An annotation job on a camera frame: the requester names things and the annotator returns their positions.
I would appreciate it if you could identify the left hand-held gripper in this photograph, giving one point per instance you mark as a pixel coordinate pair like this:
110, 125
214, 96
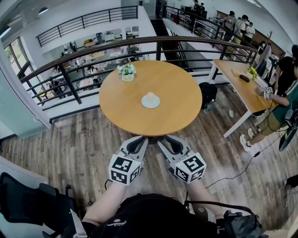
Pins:
124, 168

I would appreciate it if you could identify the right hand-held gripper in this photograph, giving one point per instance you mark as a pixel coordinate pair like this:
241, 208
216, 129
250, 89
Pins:
189, 167

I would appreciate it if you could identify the white saucer plate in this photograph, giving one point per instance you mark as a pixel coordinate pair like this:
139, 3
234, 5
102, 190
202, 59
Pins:
145, 103

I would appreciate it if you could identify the person's right forearm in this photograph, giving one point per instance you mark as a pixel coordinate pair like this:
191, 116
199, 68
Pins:
203, 197

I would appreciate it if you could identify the person's left forearm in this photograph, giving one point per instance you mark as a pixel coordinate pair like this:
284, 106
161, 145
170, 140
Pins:
106, 202

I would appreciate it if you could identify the clear water bottle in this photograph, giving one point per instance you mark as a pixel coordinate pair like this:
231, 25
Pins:
208, 107

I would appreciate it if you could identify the black backpack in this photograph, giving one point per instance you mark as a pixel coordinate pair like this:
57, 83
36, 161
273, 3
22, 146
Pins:
208, 94

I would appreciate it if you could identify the white paper scrap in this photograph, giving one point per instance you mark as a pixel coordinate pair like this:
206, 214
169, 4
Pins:
231, 113

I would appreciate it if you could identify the person's black shirt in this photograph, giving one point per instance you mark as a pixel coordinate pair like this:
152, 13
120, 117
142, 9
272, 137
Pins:
149, 216

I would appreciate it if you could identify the pale flowers in cream pot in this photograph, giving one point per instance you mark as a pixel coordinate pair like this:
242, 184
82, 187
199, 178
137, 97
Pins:
127, 72

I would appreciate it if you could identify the black power adapter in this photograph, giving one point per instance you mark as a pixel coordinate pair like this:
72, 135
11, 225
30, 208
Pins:
257, 153

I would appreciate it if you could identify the rectangular wooden table white legs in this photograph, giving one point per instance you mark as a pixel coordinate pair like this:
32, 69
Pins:
246, 93

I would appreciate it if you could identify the dark metal railing wooden handrail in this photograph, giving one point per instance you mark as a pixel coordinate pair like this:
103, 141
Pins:
69, 79

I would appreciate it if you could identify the black oblong case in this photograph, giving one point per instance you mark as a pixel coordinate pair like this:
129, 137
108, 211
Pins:
244, 78

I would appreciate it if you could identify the black equipment bag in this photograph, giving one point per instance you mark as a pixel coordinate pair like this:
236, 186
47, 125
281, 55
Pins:
242, 224

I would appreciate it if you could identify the yellow flowers in small pot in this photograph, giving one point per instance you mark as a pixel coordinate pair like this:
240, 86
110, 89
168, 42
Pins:
252, 72

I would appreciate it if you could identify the long white box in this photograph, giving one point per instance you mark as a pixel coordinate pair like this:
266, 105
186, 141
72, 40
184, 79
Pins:
261, 81

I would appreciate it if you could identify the white low cabinet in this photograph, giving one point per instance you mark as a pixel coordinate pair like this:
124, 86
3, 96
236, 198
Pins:
21, 172

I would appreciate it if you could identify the black office chair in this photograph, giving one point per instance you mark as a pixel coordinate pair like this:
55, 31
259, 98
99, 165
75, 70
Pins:
25, 204

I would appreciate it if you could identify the black balcony railing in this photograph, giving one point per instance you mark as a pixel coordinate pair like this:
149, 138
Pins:
83, 21

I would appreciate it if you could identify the wooden coat rack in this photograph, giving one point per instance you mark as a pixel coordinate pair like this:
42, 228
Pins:
269, 38

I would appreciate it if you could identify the black pendant lamp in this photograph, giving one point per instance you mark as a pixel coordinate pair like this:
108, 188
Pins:
43, 9
4, 30

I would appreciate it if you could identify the black table pedestal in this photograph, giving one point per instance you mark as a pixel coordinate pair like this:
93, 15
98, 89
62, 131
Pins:
152, 140

